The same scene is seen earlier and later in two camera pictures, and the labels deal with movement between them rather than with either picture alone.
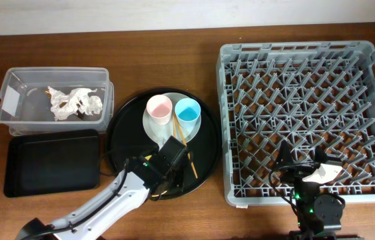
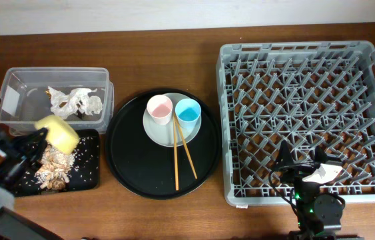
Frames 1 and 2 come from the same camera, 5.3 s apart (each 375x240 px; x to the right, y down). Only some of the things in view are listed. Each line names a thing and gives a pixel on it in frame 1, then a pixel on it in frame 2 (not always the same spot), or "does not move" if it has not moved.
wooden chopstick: x=186 y=145 does not move
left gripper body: x=178 y=177 -> x=11 y=169
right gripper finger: x=284 y=157 does not move
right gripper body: x=300 y=172 does not move
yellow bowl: x=162 y=190 -> x=60 y=135
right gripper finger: x=320 y=155 does not move
